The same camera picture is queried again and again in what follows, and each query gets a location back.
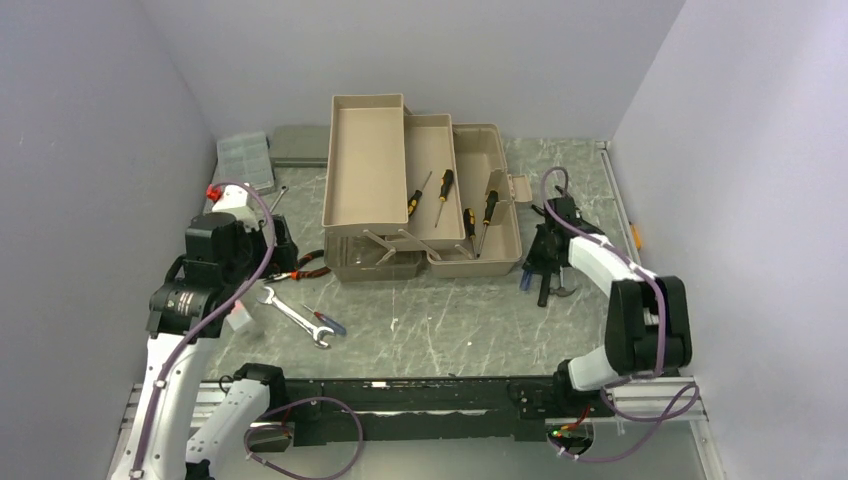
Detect orange black needle nose pliers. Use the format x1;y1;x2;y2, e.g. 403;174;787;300
262;249;331;284

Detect short claw hammer black grip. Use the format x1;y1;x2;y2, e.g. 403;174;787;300
551;267;576;298

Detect small blue precision screwdriver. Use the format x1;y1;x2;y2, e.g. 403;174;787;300
303;304;347;336

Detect large black yellow screwdriver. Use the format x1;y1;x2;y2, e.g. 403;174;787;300
477;190;499;257
434;169;455;228

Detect small black yellow screwdriver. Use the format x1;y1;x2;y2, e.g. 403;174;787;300
407;171;433;219

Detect beige plastic toolbox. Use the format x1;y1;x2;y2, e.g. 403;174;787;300
322;94;533;282

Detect blue handled screwdriver red collar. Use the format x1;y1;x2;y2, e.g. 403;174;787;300
519;271;533;292

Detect long claw hammer black grip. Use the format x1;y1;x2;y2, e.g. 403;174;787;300
537;271;553;308

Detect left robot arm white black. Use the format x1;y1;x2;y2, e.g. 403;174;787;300
112;212;288;479

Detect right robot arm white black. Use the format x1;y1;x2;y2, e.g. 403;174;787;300
522;196;693;415

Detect small silver wrench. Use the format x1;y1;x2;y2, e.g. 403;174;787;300
269;186;289;211

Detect large silver open wrench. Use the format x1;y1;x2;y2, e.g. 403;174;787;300
258;286;336;350

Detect yellow utility knife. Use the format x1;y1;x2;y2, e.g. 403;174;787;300
629;222;643;251

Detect clear plastic parts box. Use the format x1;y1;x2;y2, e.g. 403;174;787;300
216;131;276;195

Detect grey flat case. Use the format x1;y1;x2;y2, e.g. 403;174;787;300
269;125;330;168

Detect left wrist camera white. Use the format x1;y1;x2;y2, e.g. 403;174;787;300
206;185;260;231

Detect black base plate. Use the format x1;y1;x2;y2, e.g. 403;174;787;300
259;372;613;446

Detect aluminium rail frame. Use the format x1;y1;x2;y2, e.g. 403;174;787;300
114;181;693;479

